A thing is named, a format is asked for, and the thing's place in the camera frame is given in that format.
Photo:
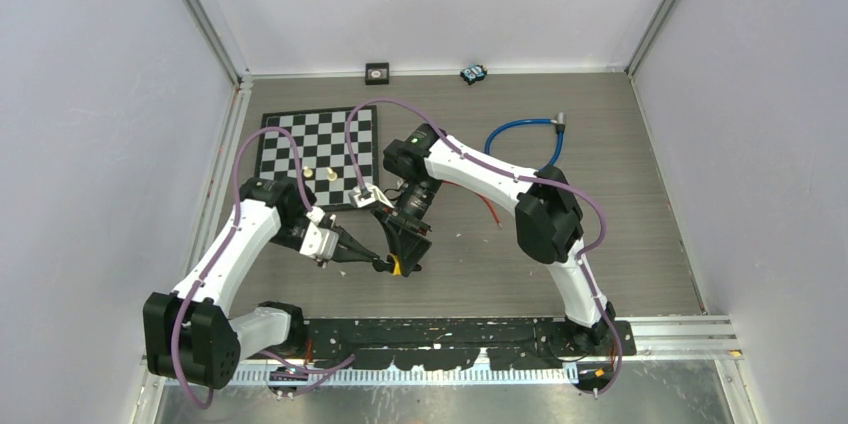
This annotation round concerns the small blue toy car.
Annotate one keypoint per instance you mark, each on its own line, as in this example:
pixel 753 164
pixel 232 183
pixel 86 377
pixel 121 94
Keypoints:
pixel 473 74

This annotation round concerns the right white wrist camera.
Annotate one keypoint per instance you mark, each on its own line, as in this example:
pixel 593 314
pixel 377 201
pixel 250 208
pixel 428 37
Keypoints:
pixel 369 196

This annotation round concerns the blue cable lock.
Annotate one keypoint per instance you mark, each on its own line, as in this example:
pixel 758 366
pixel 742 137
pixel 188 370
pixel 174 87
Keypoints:
pixel 540 130

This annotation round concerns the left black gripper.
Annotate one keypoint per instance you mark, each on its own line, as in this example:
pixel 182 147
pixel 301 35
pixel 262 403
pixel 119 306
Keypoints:
pixel 350 250

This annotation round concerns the yellow black padlock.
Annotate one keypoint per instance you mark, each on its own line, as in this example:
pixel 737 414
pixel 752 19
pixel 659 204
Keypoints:
pixel 396 265

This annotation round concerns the small black square box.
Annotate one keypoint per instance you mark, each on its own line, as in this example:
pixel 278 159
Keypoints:
pixel 377 73

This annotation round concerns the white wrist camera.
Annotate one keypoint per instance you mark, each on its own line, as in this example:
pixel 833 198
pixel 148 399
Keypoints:
pixel 369 196
pixel 319 244

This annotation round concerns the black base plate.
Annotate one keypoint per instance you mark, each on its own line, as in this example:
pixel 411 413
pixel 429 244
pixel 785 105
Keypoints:
pixel 442 344

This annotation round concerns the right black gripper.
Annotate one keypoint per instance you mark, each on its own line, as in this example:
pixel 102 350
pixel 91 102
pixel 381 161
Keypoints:
pixel 403 238

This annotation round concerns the black white chessboard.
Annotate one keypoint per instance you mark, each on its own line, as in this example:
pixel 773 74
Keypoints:
pixel 320 136

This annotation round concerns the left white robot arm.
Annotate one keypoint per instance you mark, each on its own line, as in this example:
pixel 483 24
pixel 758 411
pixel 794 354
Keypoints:
pixel 190 334

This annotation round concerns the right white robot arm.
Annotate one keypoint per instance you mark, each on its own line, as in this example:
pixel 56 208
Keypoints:
pixel 545 209

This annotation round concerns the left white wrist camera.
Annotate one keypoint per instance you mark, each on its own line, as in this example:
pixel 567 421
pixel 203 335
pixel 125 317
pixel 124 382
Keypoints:
pixel 319 244

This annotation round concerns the red cable padlock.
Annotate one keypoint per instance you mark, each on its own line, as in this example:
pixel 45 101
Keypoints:
pixel 490 206

